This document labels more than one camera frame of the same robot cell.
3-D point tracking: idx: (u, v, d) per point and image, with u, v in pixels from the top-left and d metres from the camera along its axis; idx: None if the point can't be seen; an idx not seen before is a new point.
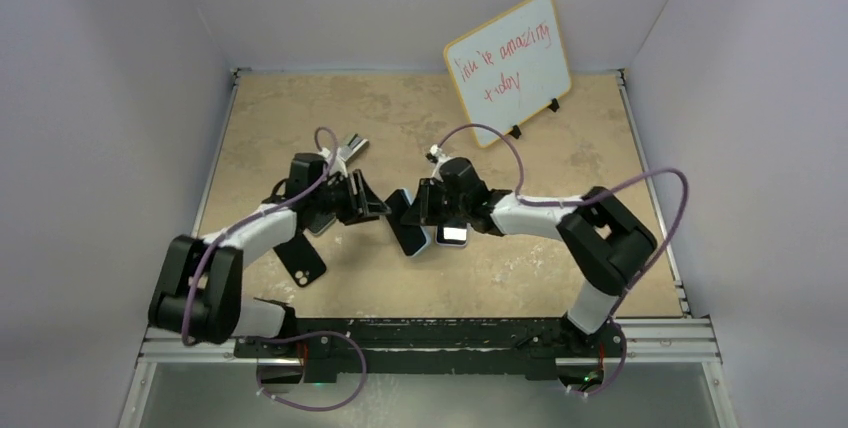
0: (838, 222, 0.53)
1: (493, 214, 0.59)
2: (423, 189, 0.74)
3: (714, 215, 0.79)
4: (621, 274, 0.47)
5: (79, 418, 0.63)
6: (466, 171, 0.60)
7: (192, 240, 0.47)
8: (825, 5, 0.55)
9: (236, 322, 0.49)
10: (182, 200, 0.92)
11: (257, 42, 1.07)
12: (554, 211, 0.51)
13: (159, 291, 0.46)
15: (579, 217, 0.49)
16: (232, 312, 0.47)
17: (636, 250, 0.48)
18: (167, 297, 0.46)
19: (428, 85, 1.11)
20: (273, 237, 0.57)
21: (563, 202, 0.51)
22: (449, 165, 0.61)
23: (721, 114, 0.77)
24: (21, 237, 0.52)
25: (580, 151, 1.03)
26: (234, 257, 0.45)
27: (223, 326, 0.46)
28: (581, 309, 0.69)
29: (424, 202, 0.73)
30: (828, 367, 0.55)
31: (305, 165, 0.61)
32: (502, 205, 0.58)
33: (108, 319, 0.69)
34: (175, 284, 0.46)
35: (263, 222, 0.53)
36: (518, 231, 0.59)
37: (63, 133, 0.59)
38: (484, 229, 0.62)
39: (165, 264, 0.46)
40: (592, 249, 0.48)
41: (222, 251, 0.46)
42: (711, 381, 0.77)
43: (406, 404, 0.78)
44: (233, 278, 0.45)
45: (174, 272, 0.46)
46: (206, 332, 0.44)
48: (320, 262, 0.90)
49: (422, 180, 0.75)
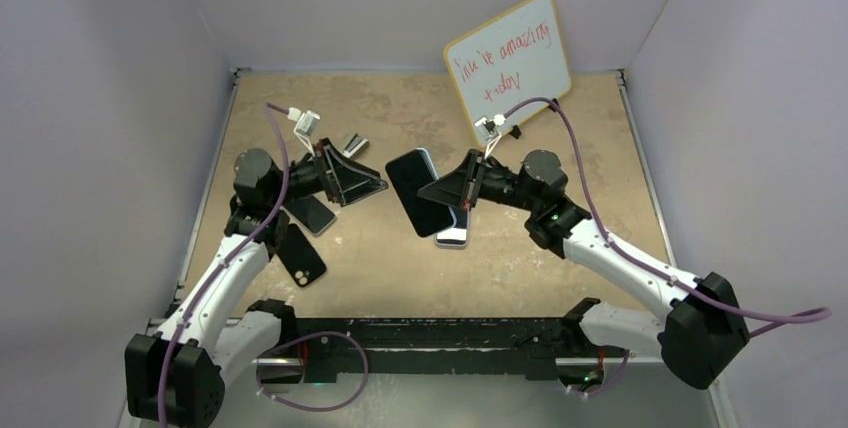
0: (839, 223, 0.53)
1: (568, 241, 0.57)
2: (474, 165, 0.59)
3: (714, 216, 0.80)
4: (712, 373, 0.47)
5: (78, 419, 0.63)
6: (561, 179, 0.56)
7: (149, 340, 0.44)
8: (827, 6, 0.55)
9: (223, 394, 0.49)
10: (182, 201, 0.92)
11: (257, 42, 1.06)
12: (661, 288, 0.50)
13: (130, 395, 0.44)
15: (693, 311, 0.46)
16: (214, 392, 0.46)
17: (735, 350, 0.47)
18: (141, 397, 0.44)
19: (428, 85, 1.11)
20: (242, 285, 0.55)
21: (674, 281, 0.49)
22: (542, 168, 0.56)
23: (721, 115, 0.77)
24: (21, 238, 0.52)
25: (580, 151, 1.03)
26: (198, 354, 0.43)
27: (207, 411, 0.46)
28: (606, 330, 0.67)
29: (473, 183, 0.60)
30: (830, 367, 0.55)
31: (246, 185, 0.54)
32: (581, 238, 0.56)
33: (108, 320, 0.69)
34: (144, 387, 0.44)
35: (223, 283, 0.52)
36: (581, 262, 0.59)
37: (63, 134, 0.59)
38: (545, 244, 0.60)
39: (127, 370, 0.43)
40: (701, 351, 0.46)
41: (186, 347, 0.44)
42: (711, 381, 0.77)
43: (406, 404, 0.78)
44: (204, 370, 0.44)
45: (139, 378, 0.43)
46: (192, 423, 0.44)
48: (320, 262, 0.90)
49: (474, 151, 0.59)
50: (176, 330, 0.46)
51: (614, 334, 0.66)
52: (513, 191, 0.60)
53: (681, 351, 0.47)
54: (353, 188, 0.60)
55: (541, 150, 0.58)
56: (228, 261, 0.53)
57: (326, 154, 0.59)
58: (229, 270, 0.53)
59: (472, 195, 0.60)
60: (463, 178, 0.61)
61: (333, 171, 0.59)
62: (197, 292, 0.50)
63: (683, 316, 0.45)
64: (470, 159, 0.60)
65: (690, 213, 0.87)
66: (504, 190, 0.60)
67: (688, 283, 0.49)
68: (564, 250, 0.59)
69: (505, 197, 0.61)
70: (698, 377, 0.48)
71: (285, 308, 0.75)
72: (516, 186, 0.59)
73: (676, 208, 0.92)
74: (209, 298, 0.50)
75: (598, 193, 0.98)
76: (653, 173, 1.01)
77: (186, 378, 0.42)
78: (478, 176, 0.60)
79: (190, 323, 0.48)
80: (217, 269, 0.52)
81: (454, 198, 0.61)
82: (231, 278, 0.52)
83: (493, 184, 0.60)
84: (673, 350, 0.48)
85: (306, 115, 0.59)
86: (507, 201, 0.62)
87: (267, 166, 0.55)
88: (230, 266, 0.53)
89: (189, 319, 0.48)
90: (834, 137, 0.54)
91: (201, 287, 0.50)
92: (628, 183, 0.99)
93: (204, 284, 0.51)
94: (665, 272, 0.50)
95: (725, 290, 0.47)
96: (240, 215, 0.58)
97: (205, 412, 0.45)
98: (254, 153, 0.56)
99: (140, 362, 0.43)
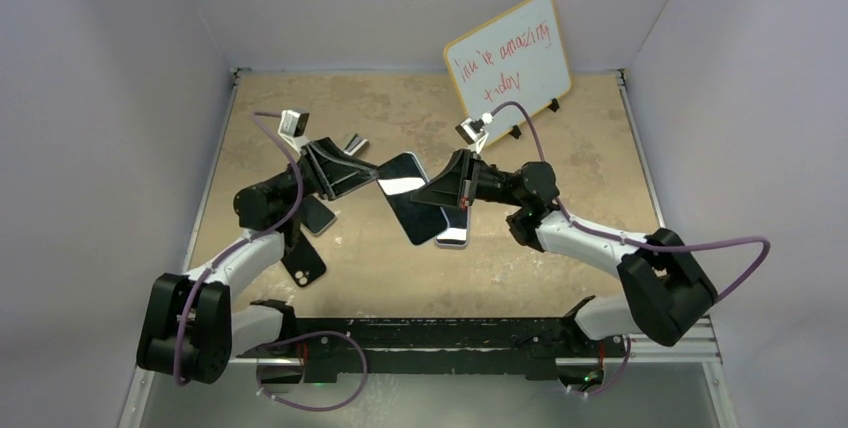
0: (840, 223, 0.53)
1: (539, 231, 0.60)
2: (468, 164, 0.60)
3: (714, 215, 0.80)
4: (675, 327, 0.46)
5: (78, 419, 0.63)
6: (553, 193, 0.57)
7: (176, 279, 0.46)
8: (827, 4, 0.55)
9: (228, 357, 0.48)
10: (182, 200, 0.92)
11: (257, 42, 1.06)
12: (615, 247, 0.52)
13: (146, 333, 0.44)
15: (644, 261, 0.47)
16: (223, 348, 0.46)
17: (696, 302, 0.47)
18: (154, 339, 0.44)
19: (428, 85, 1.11)
20: (257, 265, 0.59)
21: (624, 239, 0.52)
22: (535, 173, 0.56)
23: (721, 114, 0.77)
24: (20, 237, 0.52)
25: (580, 151, 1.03)
26: (222, 293, 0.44)
27: (213, 363, 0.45)
28: (594, 320, 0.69)
29: (468, 180, 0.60)
30: (832, 368, 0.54)
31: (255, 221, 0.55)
32: (550, 223, 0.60)
33: (108, 319, 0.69)
34: (162, 324, 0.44)
35: (245, 251, 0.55)
36: (559, 250, 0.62)
37: (62, 133, 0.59)
38: (523, 241, 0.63)
39: (148, 307, 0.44)
40: (654, 298, 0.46)
41: (210, 287, 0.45)
42: (712, 381, 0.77)
43: (406, 404, 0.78)
44: (222, 314, 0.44)
45: (159, 313, 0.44)
46: (198, 371, 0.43)
48: (320, 262, 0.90)
49: (461, 151, 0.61)
50: (203, 273, 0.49)
51: (601, 323, 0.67)
52: (505, 188, 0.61)
53: (640, 304, 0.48)
54: (343, 181, 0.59)
55: (543, 163, 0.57)
56: (253, 237, 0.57)
57: (312, 152, 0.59)
58: (251, 245, 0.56)
59: (470, 193, 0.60)
60: (457, 176, 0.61)
61: (321, 169, 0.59)
62: (222, 252, 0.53)
63: (633, 265, 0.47)
64: (464, 158, 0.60)
65: (690, 213, 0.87)
66: (498, 187, 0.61)
67: (637, 239, 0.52)
68: (542, 243, 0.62)
69: (498, 193, 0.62)
70: (664, 333, 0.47)
71: (285, 307, 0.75)
72: (510, 187, 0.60)
73: (676, 208, 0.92)
74: (232, 259, 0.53)
75: (598, 193, 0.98)
76: (654, 173, 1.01)
77: (205, 313, 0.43)
78: (473, 175, 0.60)
79: (215, 272, 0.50)
80: (241, 241, 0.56)
81: (448, 197, 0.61)
82: (253, 250, 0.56)
83: (487, 182, 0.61)
84: (634, 305, 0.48)
85: (288, 115, 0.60)
86: (500, 198, 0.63)
87: (263, 205, 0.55)
88: (252, 242, 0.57)
89: (213, 270, 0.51)
90: (835, 136, 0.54)
91: (226, 250, 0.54)
92: (628, 183, 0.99)
93: (228, 249, 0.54)
94: (616, 234, 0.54)
95: (675, 241, 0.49)
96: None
97: (212, 364, 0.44)
98: (245, 194, 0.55)
99: (165, 298, 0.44)
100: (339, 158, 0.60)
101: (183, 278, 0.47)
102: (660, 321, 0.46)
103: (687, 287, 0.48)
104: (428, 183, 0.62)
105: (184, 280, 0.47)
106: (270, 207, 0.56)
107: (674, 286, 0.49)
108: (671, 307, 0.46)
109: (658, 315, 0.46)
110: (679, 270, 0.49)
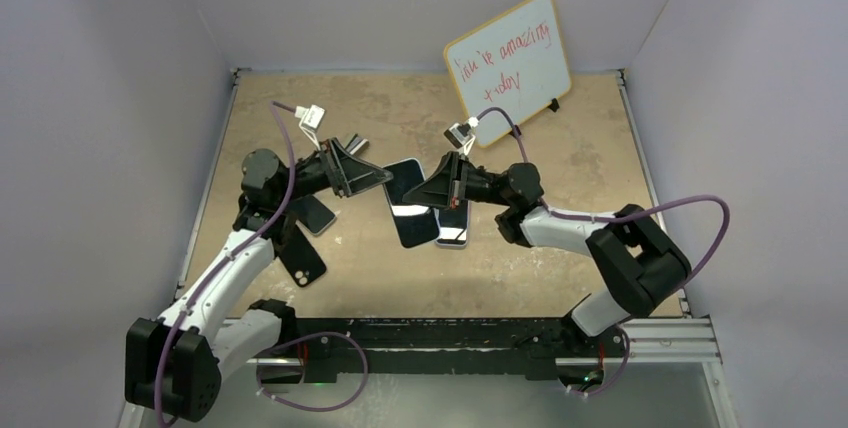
0: (840, 224, 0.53)
1: (523, 226, 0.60)
2: (456, 165, 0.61)
3: (714, 215, 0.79)
4: (649, 296, 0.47)
5: (77, 419, 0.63)
6: (538, 191, 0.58)
7: (151, 324, 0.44)
8: (827, 4, 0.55)
9: (218, 387, 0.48)
10: (182, 200, 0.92)
11: (257, 42, 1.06)
12: (586, 226, 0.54)
13: (130, 379, 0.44)
15: (610, 233, 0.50)
16: (210, 384, 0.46)
17: (668, 271, 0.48)
18: (139, 383, 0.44)
19: (428, 85, 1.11)
20: (245, 278, 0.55)
21: (595, 218, 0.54)
22: (523, 175, 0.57)
23: (721, 114, 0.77)
24: (20, 238, 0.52)
25: (580, 151, 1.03)
26: (199, 340, 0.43)
27: (202, 402, 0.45)
28: (588, 314, 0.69)
29: (457, 181, 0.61)
30: (831, 368, 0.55)
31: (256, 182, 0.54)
32: (533, 216, 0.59)
33: (108, 319, 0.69)
34: (143, 373, 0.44)
35: (227, 274, 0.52)
36: (545, 242, 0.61)
37: (62, 133, 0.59)
38: (512, 239, 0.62)
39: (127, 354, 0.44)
40: (621, 267, 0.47)
41: (187, 334, 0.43)
42: (711, 381, 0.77)
43: (406, 404, 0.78)
44: (201, 360, 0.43)
45: (139, 362, 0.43)
46: (186, 414, 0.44)
48: (320, 262, 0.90)
49: (448, 153, 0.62)
50: (178, 317, 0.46)
51: (593, 318, 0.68)
52: (493, 188, 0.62)
53: (612, 278, 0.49)
54: (360, 179, 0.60)
55: (527, 163, 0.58)
56: (235, 254, 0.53)
57: (332, 146, 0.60)
58: (234, 262, 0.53)
59: (459, 193, 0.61)
60: (447, 177, 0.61)
61: (339, 165, 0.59)
62: (200, 283, 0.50)
63: (599, 237, 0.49)
64: (453, 160, 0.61)
65: (690, 213, 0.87)
66: (486, 187, 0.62)
67: (605, 216, 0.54)
68: (528, 240, 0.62)
69: (487, 193, 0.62)
70: (638, 304, 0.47)
71: (285, 308, 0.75)
72: (497, 187, 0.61)
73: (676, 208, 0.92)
74: (211, 289, 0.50)
75: (598, 193, 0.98)
76: (653, 173, 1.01)
77: (184, 364, 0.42)
78: (462, 176, 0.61)
79: (192, 311, 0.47)
80: (223, 261, 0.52)
81: (439, 198, 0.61)
82: (236, 270, 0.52)
83: (475, 183, 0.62)
84: (607, 281, 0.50)
85: (312, 111, 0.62)
86: (489, 198, 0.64)
87: (274, 166, 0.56)
88: (235, 259, 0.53)
89: (191, 307, 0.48)
90: (834, 136, 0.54)
91: (204, 279, 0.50)
92: (628, 183, 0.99)
93: (208, 276, 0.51)
94: (586, 215, 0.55)
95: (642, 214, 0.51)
96: (249, 211, 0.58)
97: (200, 404, 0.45)
98: (258, 154, 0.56)
99: (142, 346, 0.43)
100: (357, 158, 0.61)
101: (159, 321, 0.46)
102: (630, 289, 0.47)
103: (657, 257, 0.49)
104: (417, 184, 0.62)
105: (160, 324, 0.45)
106: (279, 170, 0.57)
107: (645, 259, 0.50)
108: (641, 275, 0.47)
109: (628, 283, 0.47)
110: (648, 243, 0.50)
